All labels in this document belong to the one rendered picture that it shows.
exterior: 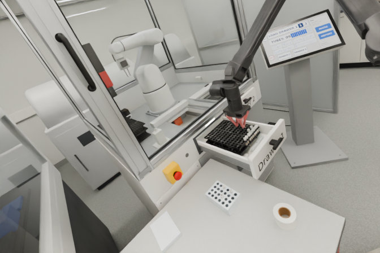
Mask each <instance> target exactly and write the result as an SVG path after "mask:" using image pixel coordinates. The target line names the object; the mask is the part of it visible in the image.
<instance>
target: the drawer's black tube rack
mask: <svg viewBox="0 0 380 253"><path fill-rule="evenodd" d="M250 126H251V125H248V124H246V125H245V127H246V128H245V127H244V128H242V127H241V125H240V123H239V125H238V126H237V127H236V126H235V125H234V124H233V123H232V122H231V121H228V120H223V121H221V122H220V123H219V124H218V125H217V126H216V127H215V128H214V129H213V130H212V131H211V132H210V133H208V134H207V135H206V136H205V137H204V138H205V139H207V141H206V143H208V144H210V145H213V146H216V147H219V148H221V149H224V150H227V151H230V152H233V153H235V154H238V155H240V156H242V155H243V153H244V152H245V151H246V149H247V148H249V147H250V145H251V144H252V142H253V141H254V140H255V139H256V138H257V136H258V135H259V134H260V131H259V132H258V133H257V134H256V136H255V137H254V138H253V139H252V140H251V141H249V143H248V145H247V146H246V145H244V146H243V147H242V148H241V149H240V150H238V149H236V148H237V147H238V145H239V144H240V143H241V142H242V140H243V139H244V137H245V136H247V134H248V133H249V132H248V131H247V129H250V131H251V128H250ZM219 128H220V129H219ZM206 137H207V138H206Z"/></svg>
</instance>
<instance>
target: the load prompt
mask: <svg viewBox="0 0 380 253"><path fill-rule="evenodd" d="M307 26H310V24H309V21H308V20H306V21H302V22H300V23H297V24H294V25H291V26H289V27H285V28H282V29H280V30H276V31H274V32H271V33H268V34H266V35H267V37H268V40H269V39H271V38H274V37H278V36H281V35H283V34H286V33H289V32H293V31H295V30H298V29H301V28H304V27H307Z"/></svg>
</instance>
